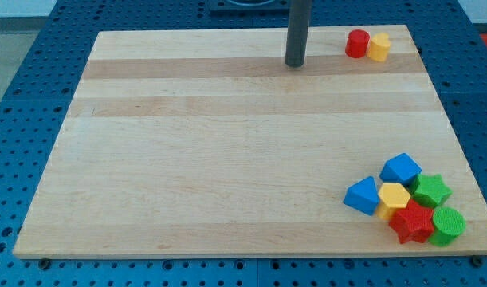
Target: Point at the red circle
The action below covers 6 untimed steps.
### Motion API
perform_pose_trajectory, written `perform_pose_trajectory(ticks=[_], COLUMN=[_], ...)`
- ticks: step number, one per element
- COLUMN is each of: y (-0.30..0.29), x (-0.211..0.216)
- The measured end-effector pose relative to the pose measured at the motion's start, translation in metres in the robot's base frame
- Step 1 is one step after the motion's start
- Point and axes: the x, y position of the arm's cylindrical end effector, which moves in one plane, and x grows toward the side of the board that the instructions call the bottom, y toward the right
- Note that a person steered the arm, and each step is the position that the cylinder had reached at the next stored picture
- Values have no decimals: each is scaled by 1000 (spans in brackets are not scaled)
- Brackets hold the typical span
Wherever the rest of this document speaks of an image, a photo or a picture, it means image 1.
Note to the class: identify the wooden board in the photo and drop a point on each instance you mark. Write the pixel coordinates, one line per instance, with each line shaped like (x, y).
(202, 143)

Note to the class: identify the blue triangle block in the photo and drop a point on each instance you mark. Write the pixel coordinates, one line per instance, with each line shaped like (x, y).
(363, 196)

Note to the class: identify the grey cylindrical pointer rod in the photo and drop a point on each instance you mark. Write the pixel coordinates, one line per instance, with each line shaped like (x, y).
(297, 33)

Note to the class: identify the red cylinder block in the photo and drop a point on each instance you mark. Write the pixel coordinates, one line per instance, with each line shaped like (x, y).
(357, 43)

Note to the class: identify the yellow hexagon block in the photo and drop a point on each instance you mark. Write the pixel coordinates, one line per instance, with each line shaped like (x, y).
(392, 197)

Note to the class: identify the blue cube block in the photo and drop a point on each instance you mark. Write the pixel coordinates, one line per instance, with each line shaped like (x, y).
(400, 169)

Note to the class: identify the yellow heart block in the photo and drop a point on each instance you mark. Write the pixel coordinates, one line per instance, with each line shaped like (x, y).
(379, 47)

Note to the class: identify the red star block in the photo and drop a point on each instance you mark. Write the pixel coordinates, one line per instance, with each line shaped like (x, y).
(413, 223)

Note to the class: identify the green star block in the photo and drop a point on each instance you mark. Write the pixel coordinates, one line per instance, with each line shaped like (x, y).
(429, 190)

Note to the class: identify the green cylinder block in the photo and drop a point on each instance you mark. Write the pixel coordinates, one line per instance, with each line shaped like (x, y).
(448, 225)

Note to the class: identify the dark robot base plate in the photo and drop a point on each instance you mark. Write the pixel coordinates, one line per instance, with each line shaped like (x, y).
(222, 6)

